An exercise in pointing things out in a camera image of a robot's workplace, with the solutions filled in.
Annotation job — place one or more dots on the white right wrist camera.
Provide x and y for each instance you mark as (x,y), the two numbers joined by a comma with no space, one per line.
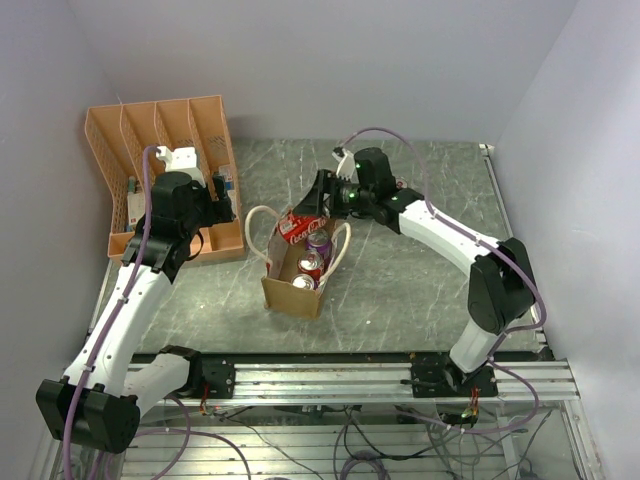
(346,163)

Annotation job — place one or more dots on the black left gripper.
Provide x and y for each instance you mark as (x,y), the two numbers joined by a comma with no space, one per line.
(218,210)

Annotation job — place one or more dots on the orange plastic file organizer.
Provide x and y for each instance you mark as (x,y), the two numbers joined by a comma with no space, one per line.
(118,134)

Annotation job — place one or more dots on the red can front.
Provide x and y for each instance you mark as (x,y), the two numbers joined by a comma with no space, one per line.
(304,281)

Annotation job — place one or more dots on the aluminium mounting rail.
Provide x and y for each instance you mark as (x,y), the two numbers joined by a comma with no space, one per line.
(386,382)

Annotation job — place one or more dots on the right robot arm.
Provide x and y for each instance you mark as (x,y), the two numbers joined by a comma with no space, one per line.
(500,278)

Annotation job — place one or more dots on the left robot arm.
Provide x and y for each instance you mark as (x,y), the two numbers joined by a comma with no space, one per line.
(99,402)

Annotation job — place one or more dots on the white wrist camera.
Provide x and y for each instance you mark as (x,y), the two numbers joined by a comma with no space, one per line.
(184,159)
(346,163)

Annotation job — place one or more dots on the red can silver top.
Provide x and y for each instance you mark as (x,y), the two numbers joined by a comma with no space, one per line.
(311,263)

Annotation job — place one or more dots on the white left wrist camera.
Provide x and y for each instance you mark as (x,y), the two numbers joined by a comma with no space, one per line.
(184,159)

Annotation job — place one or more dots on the purple Fanta can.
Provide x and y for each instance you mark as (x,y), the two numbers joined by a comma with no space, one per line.
(320,241)

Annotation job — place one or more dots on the watermelon print canvas bag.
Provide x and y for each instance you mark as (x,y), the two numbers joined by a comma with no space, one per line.
(280,261)

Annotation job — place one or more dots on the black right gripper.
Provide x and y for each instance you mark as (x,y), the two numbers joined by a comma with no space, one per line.
(316,203)

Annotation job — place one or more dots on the white medicine box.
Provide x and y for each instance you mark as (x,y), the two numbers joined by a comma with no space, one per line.
(135,209)

